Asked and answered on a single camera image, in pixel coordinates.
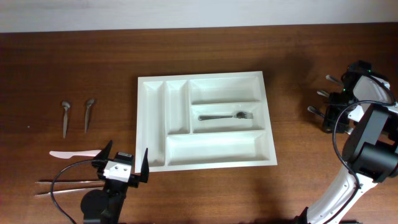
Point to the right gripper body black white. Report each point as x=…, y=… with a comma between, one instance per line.
x=337, y=101

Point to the small teaspoon far left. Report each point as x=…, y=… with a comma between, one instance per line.
x=66, y=106

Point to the metal fork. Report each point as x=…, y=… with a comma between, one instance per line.
x=238, y=115
x=330, y=118

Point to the white plastic cutlery tray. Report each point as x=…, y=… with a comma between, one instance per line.
x=167, y=123

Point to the small teaspoon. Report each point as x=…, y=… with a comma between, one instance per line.
x=66, y=106
x=89, y=104

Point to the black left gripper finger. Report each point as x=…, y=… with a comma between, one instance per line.
x=104, y=153
x=145, y=168

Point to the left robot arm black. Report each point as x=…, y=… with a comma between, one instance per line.
x=105, y=205

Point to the pink plastic knife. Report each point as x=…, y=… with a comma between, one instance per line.
x=68, y=154

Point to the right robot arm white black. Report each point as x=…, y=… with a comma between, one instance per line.
x=363, y=121

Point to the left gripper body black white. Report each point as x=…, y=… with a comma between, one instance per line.
x=117, y=186

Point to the large spoon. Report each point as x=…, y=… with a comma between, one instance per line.
x=323, y=93
x=334, y=80

